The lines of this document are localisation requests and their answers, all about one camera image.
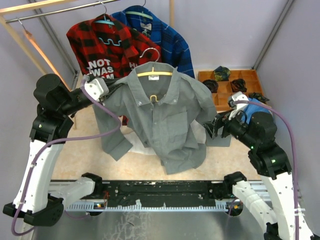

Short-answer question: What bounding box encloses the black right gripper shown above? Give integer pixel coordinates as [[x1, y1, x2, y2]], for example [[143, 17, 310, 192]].
[[202, 104, 257, 148]]

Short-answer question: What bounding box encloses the yellow hanger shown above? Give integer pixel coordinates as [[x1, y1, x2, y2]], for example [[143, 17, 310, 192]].
[[130, 59, 174, 106]]

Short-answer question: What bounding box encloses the grey button shirt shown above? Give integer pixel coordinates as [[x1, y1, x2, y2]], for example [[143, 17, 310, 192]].
[[93, 67, 218, 174]]

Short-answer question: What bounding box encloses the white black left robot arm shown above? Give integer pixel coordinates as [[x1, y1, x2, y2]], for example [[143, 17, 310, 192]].
[[3, 73, 121, 227]]

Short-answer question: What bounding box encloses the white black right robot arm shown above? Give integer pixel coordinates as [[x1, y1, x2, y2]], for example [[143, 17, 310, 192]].
[[204, 111, 320, 240]]

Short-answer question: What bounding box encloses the red black plaid shirt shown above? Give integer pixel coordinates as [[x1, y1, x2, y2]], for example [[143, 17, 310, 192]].
[[66, 13, 163, 126]]

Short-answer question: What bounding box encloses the white shirt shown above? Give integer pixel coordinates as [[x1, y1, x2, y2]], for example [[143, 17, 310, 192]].
[[120, 120, 206, 156]]

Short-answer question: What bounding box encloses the teal hanger in red shirt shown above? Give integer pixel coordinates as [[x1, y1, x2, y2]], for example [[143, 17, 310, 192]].
[[93, 1, 122, 47]]

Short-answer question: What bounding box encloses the blue plaid shirt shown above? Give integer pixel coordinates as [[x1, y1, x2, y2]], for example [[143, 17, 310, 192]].
[[111, 6, 195, 78]]

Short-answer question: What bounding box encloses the mint hanger in blue shirt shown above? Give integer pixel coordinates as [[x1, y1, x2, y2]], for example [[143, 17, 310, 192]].
[[124, 0, 153, 20]]

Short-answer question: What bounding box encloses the orange hanger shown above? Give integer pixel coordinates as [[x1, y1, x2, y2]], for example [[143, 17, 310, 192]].
[[24, 30, 71, 91]]

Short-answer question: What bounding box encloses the wooden compartment tray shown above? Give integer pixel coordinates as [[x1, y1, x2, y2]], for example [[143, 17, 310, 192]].
[[197, 69, 264, 112]]

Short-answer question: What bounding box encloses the light blue pikachu cloth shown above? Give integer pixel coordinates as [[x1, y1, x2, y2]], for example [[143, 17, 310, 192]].
[[241, 104, 273, 124]]

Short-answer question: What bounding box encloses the rolled black orange tie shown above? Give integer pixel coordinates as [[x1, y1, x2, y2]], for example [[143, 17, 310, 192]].
[[230, 78, 247, 93]]

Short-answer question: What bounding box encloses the rolled green blue tie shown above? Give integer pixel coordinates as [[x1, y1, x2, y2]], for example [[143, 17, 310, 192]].
[[213, 66, 231, 82]]

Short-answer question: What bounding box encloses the rolled dark tie by cloth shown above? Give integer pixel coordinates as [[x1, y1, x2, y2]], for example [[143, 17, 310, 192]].
[[248, 92, 270, 104]]

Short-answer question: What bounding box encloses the wooden clothes rack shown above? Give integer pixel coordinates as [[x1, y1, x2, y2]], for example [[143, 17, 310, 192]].
[[0, 0, 175, 130]]

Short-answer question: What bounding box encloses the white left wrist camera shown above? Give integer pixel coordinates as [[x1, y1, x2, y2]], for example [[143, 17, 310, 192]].
[[84, 77, 110, 102]]

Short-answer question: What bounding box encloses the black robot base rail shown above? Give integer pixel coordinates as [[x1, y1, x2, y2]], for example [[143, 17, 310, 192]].
[[74, 179, 254, 208]]

